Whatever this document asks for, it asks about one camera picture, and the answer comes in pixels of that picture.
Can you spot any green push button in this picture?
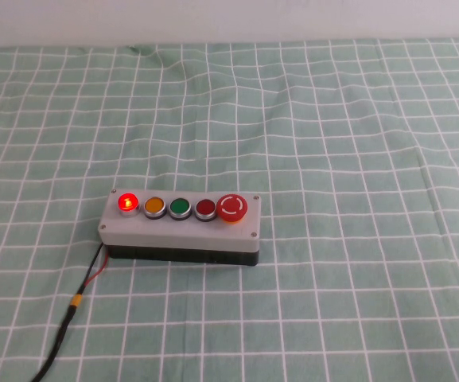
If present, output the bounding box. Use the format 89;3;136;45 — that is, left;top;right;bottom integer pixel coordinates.
168;197;193;221

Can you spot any red mushroom emergency stop button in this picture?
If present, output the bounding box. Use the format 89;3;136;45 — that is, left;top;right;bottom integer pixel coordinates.
216;193;248;226

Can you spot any yellow push button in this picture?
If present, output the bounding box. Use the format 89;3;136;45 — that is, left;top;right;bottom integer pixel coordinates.
142;196;167;220

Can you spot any grey black button control box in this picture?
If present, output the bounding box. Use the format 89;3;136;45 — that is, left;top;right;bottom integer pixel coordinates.
97;187;263;267

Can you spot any green white checked tablecloth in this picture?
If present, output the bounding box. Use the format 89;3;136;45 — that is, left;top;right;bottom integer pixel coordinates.
0;37;459;382

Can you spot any red indicator lamp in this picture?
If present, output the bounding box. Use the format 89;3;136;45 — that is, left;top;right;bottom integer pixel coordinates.
117;192;140;219

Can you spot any black red cable yellow connector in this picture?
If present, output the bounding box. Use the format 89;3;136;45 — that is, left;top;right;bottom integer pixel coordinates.
29;242;113;382

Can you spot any dark red push button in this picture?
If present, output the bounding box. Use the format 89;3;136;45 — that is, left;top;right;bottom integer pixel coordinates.
193;197;218;222

